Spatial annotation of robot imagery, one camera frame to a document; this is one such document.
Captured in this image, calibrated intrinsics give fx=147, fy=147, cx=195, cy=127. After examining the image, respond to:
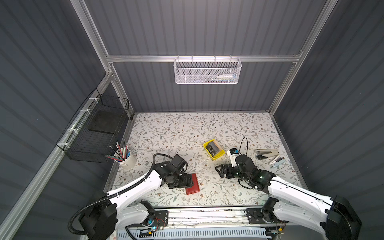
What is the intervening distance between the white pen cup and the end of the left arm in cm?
30

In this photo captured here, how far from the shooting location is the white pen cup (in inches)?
33.4

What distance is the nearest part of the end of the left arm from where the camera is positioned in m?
0.59

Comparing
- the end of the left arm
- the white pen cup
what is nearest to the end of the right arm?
the end of the left arm
